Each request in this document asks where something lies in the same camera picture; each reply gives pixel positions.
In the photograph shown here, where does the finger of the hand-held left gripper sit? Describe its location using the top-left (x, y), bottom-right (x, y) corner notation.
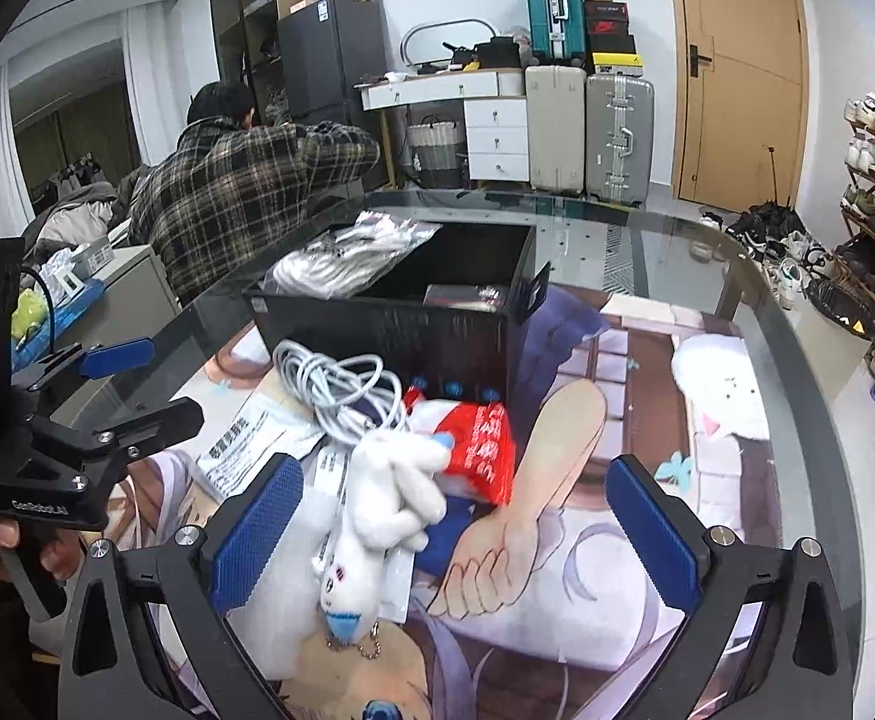
top-left (28, 399), bottom-right (206, 467)
top-left (13, 339), bottom-right (157, 392)

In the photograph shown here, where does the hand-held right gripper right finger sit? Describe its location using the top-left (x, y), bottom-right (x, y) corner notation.
top-left (606, 454), bottom-right (854, 720)

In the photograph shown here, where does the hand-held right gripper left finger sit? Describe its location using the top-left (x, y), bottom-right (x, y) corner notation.
top-left (58, 454), bottom-right (307, 720)

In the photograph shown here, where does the clear plastic cotton pack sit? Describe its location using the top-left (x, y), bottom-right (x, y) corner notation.
top-left (223, 444), bottom-right (417, 625)

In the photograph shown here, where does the white printed pouch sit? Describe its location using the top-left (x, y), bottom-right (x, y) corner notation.
top-left (197, 394), bottom-right (327, 500)

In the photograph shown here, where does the white plush toy keychain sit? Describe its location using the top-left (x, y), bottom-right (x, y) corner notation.
top-left (319, 431), bottom-right (451, 661)

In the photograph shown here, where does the white cable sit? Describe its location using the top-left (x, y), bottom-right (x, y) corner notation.
top-left (272, 340), bottom-right (417, 460)

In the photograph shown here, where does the red snack packet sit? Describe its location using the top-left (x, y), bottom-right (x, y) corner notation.
top-left (405, 384), bottom-right (518, 506)

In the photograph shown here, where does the clear bag of cables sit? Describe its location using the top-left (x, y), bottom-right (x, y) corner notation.
top-left (272, 211), bottom-right (444, 295)

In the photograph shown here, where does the black storage box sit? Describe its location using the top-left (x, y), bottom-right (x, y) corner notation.
top-left (242, 221), bottom-right (552, 421)

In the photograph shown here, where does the grey filing cabinet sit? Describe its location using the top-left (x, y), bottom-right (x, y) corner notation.
top-left (32, 244), bottom-right (184, 428)

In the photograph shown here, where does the yellow green cloth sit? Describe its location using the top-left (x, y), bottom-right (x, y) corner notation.
top-left (11, 289), bottom-right (53, 343)

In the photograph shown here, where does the printed table mat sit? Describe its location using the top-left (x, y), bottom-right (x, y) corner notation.
top-left (130, 292), bottom-right (783, 720)

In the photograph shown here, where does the grey jacket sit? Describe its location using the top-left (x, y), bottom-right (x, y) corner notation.
top-left (32, 180), bottom-right (140, 256)

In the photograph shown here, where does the white curtain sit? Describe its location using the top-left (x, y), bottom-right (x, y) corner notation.
top-left (118, 0), bottom-right (215, 182)

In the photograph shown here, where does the black trash bag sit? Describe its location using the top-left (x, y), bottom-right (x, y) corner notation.
top-left (803, 277), bottom-right (870, 340)

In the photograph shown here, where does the pile of shoes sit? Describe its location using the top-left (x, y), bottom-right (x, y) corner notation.
top-left (698, 202), bottom-right (837, 310)

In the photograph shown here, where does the black refrigerator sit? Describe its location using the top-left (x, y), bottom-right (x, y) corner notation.
top-left (278, 0), bottom-right (390, 192)

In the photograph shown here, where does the brown wardrobe shelf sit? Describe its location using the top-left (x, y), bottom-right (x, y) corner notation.
top-left (208, 0), bottom-right (322, 128)

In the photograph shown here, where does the woven laundry basket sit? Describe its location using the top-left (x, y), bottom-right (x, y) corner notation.
top-left (405, 114), bottom-right (470, 188)

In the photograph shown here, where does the silver suitcase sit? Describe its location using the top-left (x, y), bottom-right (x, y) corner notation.
top-left (585, 73), bottom-right (656, 208)

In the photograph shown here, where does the beige suitcase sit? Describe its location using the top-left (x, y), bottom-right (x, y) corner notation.
top-left (525, 64), bottom-right (588, 196)

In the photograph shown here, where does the wooden door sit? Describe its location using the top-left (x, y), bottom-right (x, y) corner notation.
top-left (666, 0), bottom-right (810, 205)

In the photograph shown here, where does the white desk with drawers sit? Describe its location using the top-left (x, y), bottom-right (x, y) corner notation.
top-left (358, 69), bottom-right (533, 185)

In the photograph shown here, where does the yellow and black shoe box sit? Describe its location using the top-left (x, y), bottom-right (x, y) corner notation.
top-left (591, 52), bottom-right (645, 77)

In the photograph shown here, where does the teal suitcase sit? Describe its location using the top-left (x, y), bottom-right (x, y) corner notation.
top-left (523, 0), bottom-right (587, 65)

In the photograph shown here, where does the oval metal frame mirror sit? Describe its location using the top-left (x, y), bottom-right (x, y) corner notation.
top-left (399, 17), bottom-right (495, 70)

